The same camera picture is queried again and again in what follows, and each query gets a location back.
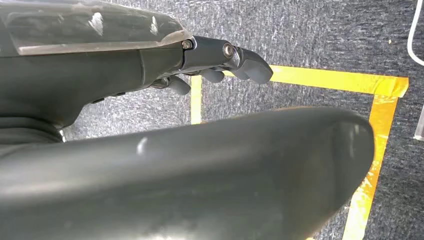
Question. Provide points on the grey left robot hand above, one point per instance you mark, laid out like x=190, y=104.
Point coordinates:
x=165, y=185

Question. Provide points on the ribbed grey left arm sleeve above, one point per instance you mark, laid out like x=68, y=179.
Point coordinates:
x=23, y=130

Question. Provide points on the yellow floor tape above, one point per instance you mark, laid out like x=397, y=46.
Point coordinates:
x=381, y=126

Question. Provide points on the clear acrylic stand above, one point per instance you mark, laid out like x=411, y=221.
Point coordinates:
x=420, y=127

